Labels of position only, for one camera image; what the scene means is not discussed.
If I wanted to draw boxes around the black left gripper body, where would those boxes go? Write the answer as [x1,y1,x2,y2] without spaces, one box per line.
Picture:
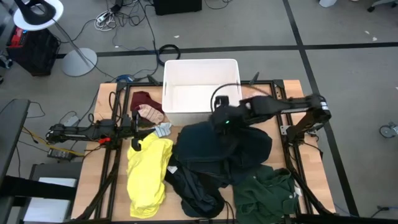
[121,114,135,140]

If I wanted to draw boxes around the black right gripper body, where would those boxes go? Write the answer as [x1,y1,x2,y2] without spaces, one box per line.
[210,105,249,135]

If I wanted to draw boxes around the pink striped sock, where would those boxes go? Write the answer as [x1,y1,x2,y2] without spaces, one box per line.
[137,103,165,126]

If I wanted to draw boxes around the maroon garment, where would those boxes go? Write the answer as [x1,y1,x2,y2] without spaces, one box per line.
[129,90,165,124]

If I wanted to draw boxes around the white sock with blue stripes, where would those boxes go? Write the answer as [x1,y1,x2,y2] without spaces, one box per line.
[153,122,173,139]

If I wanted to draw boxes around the yellow shirt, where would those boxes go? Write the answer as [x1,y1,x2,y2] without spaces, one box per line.
[126,133,174,220]

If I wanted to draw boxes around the navy blue garment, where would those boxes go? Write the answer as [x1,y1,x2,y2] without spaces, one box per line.
[172,120,274,187]

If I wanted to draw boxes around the black garment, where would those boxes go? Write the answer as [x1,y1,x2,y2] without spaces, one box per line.
[164,160,227,219]

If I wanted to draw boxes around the white perforated plastic basket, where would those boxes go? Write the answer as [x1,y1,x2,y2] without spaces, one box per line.
[162,58,244,127]

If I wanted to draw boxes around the grey box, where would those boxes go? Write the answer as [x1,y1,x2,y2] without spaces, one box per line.
[63,114,81,128]

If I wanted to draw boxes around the black power adapter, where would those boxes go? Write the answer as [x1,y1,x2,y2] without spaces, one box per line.
[47,147,76,162]

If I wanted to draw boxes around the floor lamp with round base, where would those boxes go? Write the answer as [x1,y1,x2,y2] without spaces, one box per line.
[12,0,98,78]

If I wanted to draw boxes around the dark green polo shirt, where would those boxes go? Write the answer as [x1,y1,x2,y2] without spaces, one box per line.
[232,164,302,224]

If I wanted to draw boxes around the black cart with white panel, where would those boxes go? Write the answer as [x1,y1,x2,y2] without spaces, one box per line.
[0,161,83,224]

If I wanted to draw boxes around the black desk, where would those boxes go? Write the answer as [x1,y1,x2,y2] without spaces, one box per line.
[0,98,32,187]

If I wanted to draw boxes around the black equipment case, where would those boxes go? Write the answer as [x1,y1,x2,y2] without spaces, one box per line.
[6,26,62,77]

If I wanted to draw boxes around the black box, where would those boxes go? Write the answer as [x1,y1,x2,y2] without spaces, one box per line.
[152,0,203,16]

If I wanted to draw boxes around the red toolbox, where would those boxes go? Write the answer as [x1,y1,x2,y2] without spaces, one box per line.
[8,26,27,48]

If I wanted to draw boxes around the white object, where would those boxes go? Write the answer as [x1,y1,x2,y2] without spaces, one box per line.
[318,0,339,9]

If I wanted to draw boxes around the grey caster wheel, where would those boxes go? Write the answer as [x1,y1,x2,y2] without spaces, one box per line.
[378,121,398,139]

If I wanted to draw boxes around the office chair base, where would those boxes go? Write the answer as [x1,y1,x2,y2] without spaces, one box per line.
[366,0,398,13]

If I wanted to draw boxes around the right arm's wrist camera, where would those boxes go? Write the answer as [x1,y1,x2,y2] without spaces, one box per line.
[214,95,231,109]

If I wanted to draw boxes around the black aluminium table frame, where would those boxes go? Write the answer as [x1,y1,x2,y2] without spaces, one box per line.
[73,79,338,224]

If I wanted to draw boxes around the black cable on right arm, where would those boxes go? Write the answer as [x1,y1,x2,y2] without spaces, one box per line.
[210,82,272,114]

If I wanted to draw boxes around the blue cable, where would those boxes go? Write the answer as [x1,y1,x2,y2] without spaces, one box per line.
[115,73,135,83]

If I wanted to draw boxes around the coiled black cable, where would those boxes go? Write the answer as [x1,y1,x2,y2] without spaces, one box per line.
[157,44,182,67]

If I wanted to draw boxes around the yellow cable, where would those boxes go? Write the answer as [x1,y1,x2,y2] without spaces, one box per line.
[21,125,85,157]

